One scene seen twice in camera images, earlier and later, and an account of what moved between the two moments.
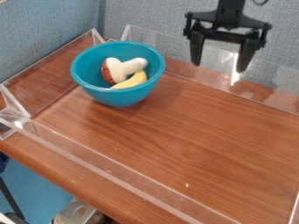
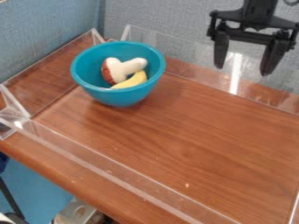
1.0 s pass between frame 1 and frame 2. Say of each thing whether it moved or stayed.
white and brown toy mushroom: stayed
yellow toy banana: stayed
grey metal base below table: stayed
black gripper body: moved
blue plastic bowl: stayed
